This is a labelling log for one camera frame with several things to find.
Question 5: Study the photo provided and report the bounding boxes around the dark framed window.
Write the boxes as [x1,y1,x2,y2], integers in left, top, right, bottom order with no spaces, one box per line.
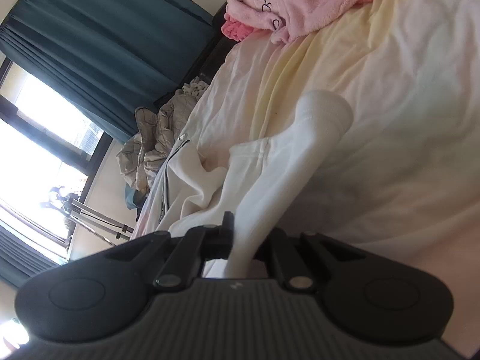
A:
[1,56,112,259]

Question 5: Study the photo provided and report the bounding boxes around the left teal curtain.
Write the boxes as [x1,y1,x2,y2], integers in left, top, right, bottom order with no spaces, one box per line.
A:
[1,227,61,289]

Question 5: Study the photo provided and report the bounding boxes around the black sofa bench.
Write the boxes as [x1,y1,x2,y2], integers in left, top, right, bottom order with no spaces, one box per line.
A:
[154,2,237,111]

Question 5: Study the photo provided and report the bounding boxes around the grey puffer jacket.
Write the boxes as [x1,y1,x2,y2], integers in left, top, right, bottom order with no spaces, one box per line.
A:
[116,90,198,194]

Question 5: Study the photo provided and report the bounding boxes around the right teal curtain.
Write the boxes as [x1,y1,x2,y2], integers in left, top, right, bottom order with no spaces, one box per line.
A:
[1,0,215,142]

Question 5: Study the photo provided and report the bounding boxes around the teal cushion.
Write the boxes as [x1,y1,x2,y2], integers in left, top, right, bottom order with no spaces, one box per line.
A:
[124,184,148,210]

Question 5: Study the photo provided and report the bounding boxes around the teal curtain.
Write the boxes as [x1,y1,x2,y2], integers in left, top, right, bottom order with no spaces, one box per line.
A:
[1,0,215,142]
[1,227,61,289]

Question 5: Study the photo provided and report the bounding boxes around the pink and yellow bed quilt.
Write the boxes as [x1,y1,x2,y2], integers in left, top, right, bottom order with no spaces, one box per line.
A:
[131,0,480,359]

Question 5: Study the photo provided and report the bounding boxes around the cream white sweatpants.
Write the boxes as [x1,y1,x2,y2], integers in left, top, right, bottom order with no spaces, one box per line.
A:
[159,90,353,279]

